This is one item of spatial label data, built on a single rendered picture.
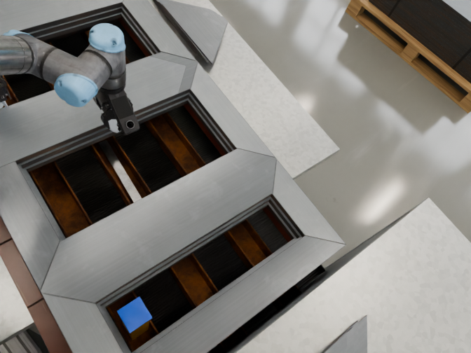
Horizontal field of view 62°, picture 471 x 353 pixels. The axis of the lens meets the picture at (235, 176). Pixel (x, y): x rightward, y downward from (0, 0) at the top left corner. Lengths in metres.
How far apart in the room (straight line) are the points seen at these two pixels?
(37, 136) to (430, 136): 2.42
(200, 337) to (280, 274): 0.26
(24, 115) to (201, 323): 0.76
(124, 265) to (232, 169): 0.41
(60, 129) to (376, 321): 0.97
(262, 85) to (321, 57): 1.44
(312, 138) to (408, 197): 1.21
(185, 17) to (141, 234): 0.95
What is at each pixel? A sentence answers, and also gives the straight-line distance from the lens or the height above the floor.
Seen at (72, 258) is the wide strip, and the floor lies 0.87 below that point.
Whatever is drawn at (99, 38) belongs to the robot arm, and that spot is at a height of 1.23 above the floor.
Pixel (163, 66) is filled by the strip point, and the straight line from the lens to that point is 1.40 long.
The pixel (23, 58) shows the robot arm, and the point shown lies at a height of 1.23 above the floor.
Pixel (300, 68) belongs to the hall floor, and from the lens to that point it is 2.84.
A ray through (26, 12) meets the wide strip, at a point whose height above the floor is 0.87.
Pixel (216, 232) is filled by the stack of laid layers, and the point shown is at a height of 0.84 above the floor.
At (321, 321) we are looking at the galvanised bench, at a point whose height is 1.05.
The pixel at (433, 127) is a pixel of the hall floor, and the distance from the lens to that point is 3.03.
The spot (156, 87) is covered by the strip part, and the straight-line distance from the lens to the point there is 1.33.
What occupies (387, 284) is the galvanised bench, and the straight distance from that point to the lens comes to 1.01.
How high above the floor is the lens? 1.88
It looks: 59 degrees down
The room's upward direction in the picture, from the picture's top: 24 degrees clockwise
